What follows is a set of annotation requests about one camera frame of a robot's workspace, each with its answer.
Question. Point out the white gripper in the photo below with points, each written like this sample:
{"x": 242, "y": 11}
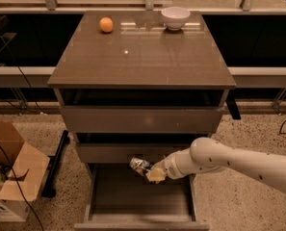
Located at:
{"x": 170, "y": 166}

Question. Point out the crushed redbull can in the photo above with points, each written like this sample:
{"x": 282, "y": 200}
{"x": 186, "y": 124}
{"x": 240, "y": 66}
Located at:
{"x": 141, "y": 166}

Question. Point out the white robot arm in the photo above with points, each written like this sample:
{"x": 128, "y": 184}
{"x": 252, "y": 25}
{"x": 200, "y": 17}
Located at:
{"x": 207, "y": 155}

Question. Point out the grey open bottom drawer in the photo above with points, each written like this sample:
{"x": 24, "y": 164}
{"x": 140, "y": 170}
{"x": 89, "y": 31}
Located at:
{"x": 122, "y": 200}

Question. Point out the grey middle drawer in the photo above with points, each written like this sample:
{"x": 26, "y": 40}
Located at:
{"x": 106, "y": 148}

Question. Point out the grey drawer cabinet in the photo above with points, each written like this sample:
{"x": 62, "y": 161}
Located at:
{"x": 141, "y": 64}

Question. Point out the grey top drawer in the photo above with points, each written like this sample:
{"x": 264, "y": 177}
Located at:
{"x": 88, "y": 119}

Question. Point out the black table leg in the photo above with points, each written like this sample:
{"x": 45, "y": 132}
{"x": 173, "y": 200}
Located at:
{"x": 232, "y": 106}

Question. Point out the black metal floor bar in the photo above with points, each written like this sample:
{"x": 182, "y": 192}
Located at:
{"x": 49, "y": 189}

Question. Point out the cardboard box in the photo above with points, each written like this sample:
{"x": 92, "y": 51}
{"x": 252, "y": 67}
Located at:
{"x": 22, "y": 168}

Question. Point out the orange fruit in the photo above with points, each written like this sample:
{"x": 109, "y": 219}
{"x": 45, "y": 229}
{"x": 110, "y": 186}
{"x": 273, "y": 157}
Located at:
{"x": 106, "y": 25}

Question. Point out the white bowl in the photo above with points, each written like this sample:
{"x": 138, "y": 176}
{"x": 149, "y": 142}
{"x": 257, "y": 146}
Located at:
{"x": 175, "y": 17}

